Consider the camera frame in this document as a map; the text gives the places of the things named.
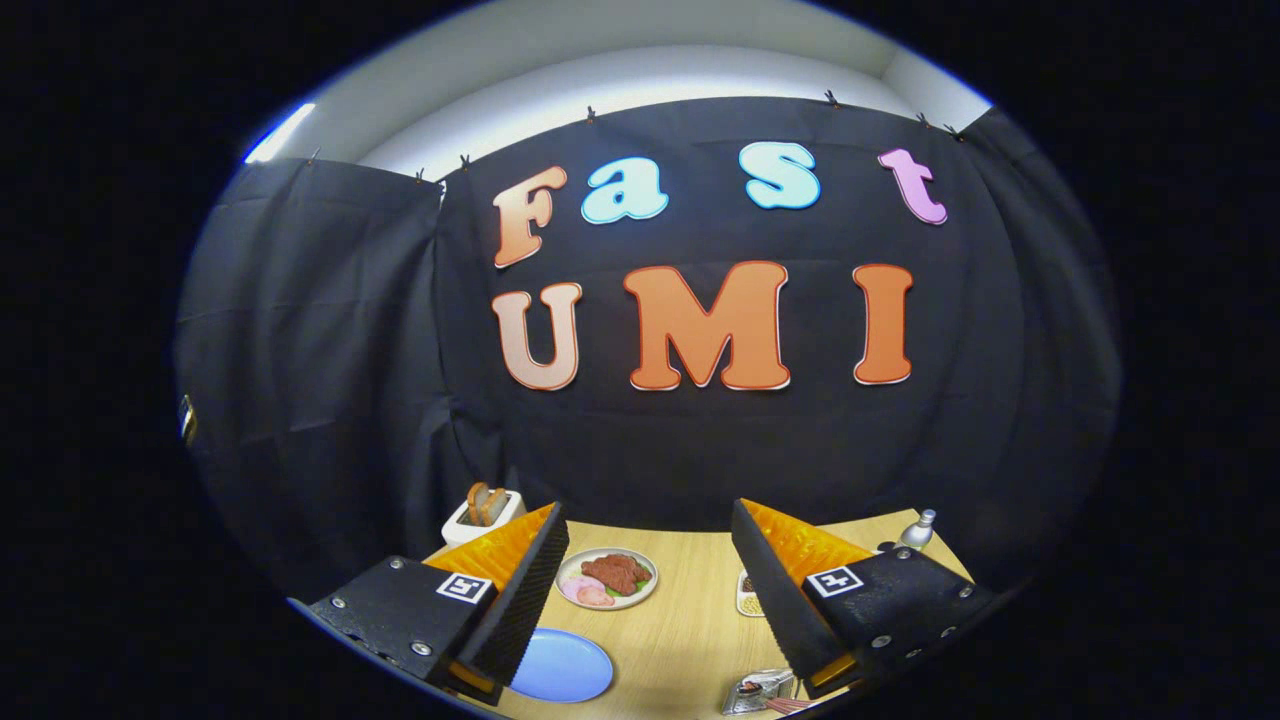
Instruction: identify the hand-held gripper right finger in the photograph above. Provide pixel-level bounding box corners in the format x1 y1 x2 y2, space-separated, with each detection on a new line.
730 498 1001 699

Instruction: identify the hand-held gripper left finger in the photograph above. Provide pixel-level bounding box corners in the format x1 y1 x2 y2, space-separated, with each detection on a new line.
305 500 571 706

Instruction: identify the spoon with red checked handle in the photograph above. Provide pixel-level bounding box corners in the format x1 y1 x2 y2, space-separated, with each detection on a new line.
737 678 813 713

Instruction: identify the blue plate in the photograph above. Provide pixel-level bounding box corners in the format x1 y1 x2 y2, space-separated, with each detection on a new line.
510 628 615 704

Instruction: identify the brown steak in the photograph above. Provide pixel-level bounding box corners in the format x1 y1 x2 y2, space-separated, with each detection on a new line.
581 553 653 597

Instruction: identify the white toaster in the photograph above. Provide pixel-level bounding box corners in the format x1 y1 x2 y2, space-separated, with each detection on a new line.
441 488 528 548

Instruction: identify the metal cutlery rack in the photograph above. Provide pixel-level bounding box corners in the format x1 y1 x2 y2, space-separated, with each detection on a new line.
720 668 801 717

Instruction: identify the white round food plate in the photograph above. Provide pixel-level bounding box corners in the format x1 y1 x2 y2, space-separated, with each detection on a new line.
555 547 659 611

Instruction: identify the green drink bottle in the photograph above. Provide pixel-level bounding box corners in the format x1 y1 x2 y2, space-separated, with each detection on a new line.
897 508 938 553

